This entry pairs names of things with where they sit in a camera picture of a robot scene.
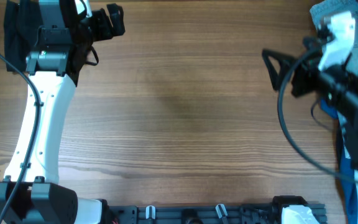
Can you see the dark blue garment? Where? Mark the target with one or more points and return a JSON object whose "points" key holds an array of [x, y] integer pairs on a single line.
{"points": [[344, 165]]}

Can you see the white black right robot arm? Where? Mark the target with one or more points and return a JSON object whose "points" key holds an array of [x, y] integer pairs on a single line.
{"points": [[326, 75]]}

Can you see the light blue jeans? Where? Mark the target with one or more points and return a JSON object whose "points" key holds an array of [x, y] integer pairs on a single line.
{"points": [[328, 7]]}

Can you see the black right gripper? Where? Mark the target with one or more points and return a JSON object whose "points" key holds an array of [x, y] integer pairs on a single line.
{"points": [[307, 70]]}

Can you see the black shorts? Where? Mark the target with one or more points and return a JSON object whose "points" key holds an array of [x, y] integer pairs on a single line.
{"points": [[22, 25]]}

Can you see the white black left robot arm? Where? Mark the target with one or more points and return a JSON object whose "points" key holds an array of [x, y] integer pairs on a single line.
{"points": [[30, 191]]}

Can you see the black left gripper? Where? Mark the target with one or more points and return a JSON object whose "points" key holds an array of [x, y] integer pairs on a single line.
{"points": [[105, 31]]}

